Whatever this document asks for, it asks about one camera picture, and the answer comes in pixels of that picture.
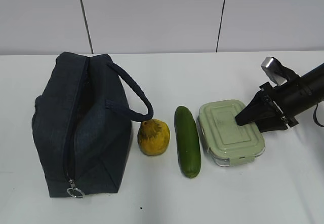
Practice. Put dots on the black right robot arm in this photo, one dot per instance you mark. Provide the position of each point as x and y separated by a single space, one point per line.
304 92

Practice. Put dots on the green lidded food container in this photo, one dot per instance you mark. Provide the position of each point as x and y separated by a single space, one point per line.
228 143

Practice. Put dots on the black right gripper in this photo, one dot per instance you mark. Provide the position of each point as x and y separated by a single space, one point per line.
259 110

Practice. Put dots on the green cucumber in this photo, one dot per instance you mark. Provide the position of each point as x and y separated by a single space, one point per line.
187 140

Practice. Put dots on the dark blue lunch bag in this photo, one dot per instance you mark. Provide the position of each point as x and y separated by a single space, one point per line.
82 125

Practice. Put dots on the yellow pear-shaped fruit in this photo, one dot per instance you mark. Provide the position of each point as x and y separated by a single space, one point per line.
153 137

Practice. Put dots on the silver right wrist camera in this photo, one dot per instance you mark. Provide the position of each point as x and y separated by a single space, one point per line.
273 69

